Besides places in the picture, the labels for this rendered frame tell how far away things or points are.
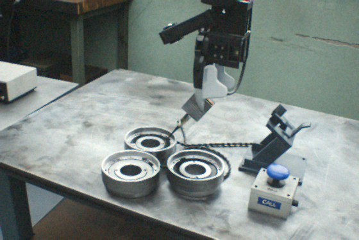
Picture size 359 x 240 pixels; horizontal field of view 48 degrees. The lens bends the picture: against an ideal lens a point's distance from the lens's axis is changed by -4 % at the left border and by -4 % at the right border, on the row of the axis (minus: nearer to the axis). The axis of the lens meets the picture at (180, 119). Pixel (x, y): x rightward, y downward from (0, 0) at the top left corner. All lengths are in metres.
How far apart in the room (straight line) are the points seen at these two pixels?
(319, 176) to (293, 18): 1.51
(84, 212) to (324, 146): 0.62
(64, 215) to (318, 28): 1.64
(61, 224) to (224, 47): 0.62
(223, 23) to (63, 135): 0.44
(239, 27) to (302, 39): 1.60
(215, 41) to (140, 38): 1.93
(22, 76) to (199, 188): 0.88
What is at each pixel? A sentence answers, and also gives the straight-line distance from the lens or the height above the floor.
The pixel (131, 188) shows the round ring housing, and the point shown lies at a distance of 0.72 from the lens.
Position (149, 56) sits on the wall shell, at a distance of 2.64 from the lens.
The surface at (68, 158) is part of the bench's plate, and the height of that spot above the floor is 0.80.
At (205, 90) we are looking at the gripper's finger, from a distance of 0.76.
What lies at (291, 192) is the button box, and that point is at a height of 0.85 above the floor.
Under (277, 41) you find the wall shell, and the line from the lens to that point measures 2.33.
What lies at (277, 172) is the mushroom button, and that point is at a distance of 0.71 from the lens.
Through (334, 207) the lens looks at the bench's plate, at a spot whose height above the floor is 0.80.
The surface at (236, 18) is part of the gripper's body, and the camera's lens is 0.72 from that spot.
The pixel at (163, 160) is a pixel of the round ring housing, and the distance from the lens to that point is 0.82.
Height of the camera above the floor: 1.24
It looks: 26 degrees down
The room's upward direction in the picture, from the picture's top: 4 degrees clockwise
